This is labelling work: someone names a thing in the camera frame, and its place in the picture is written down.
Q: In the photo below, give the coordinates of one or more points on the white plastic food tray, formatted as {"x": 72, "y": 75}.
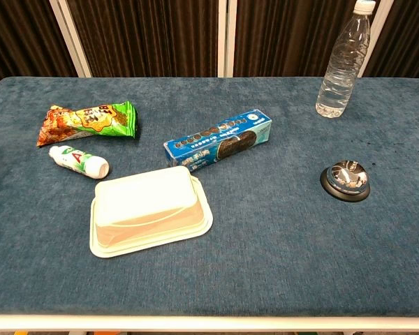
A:
{"x": 146, "y": 209}

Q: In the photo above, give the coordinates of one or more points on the small white green drink bottle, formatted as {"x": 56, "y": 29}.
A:
{"x": 78, "y": 161}

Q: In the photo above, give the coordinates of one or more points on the dark brown pleated curtain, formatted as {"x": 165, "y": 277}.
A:
{"x": 143, "y": 35}

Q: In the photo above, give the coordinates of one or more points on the blue cookie box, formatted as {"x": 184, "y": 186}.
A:
{"x": 209, "y": 143}

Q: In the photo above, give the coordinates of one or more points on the clear plastic water bottle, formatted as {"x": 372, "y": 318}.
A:
{"x": 340, "y": 75}

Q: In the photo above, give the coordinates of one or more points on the blue velvet table cloth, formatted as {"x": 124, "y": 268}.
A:
{"x": 265, "y": 261}

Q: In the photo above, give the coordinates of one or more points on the green orange snack bag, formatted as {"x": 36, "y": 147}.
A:
{"x": 90, "y": 122}

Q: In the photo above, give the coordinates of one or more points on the white partition frame post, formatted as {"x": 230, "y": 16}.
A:
{"x": 227, "y": 38}
{"x": 71, "y": 38}
{"x": 375, "y": 42}

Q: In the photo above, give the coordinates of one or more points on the silver call bell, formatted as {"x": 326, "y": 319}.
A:
{"x": 345, "y": 179}

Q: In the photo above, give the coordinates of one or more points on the white table frame edge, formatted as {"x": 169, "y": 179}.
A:
{"x": 209, "y": 322}

